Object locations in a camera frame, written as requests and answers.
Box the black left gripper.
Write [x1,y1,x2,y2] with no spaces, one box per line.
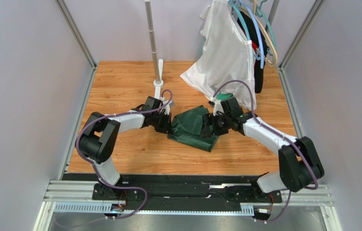
[151,111,174,135]

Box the dark green cloth napkin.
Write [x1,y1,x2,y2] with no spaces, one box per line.
[167,105,218,152]

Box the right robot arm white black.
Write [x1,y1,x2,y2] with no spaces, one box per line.
[200,97,324,194]

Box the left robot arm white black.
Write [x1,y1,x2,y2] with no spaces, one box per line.
[75,96,173,190]

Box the teal object under garment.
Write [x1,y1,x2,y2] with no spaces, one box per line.
[216,93,233,101]

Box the white rack base foot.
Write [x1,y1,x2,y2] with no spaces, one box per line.
[153,59,164,99]

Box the white garment on rack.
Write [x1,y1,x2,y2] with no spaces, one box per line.
[180,0,257,109]

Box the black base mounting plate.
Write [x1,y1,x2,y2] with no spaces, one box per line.
[62,173,284,212]

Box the light blue plastic hanger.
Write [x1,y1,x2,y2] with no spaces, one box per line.
[238,0,265,69]

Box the black garment on rack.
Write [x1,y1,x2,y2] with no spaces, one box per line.
[237,11,269,94]

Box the beige wooden hanger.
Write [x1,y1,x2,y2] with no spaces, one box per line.
[238,0,279,67]

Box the teal plastic hanger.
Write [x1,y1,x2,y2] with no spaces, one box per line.
[228,0,278,67]

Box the silver rack pole left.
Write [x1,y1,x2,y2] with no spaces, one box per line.
[144,0,159,81]

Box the silver rack pole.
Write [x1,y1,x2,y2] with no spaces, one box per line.
[144,0,159,81]
[268,0,280,25]

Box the silver rack pole right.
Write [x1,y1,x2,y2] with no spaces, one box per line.
[268,0,280,25]

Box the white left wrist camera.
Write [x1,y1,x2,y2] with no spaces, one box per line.
[159,100,174,115]

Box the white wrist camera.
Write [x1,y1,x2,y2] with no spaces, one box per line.
[209,97,224,116]
[159,100,174,115]

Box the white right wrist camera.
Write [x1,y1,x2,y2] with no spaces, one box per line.
[209,97,224,116]

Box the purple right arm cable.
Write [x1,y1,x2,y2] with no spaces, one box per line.
[211,79,320,224]

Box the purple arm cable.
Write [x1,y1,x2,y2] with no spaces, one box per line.
[75,89,174,222]
[211,79,320,224]

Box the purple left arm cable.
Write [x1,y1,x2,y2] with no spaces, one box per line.
[75,89,174,222]

